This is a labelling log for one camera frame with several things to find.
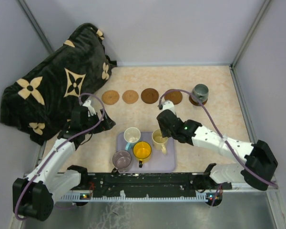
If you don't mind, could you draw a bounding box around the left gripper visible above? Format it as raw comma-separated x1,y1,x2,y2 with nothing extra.
82,108,115,134

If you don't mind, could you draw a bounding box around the cream mug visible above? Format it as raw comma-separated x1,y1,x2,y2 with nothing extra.
152,129,168,155

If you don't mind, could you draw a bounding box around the brown wooden coaster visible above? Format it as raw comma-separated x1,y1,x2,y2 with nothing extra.
164,89,183,105

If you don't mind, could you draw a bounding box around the dark wooden coaster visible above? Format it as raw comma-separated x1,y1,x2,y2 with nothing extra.
141,88,159,104

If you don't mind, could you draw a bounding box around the dark woven rattan coaster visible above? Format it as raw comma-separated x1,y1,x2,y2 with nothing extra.
102,90,120,105

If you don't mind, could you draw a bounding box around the grey ceramic mug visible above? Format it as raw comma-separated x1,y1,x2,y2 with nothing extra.
192,84,209,104

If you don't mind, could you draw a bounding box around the light woven rattan coaster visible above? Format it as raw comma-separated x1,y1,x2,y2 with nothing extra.
122,90,139,104

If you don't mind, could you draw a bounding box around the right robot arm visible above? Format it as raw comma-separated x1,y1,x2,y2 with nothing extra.
157,110,278,191

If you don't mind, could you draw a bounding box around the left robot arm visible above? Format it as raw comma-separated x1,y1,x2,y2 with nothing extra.
12,105,116,221

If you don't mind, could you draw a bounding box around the yellow mug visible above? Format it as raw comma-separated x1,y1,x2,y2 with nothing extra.
133,141,152,168

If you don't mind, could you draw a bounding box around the lavender plastic tray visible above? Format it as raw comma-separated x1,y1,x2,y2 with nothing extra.
126,132,176,173

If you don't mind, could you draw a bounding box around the black floral blanket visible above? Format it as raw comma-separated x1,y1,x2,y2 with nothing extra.
0,23,117,145

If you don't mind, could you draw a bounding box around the purple glass mug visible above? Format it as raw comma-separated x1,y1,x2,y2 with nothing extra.
112,150,132,173

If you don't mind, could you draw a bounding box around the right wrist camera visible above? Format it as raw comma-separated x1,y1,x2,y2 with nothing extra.
158,100,176,114

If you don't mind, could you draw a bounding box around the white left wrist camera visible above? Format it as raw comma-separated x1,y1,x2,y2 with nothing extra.
82,99,97,117

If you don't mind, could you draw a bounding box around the white mug blue handle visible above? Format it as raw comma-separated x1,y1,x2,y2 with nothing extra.
123,127,141,151

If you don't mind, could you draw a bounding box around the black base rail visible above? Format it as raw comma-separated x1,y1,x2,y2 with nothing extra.
71,172,219,198

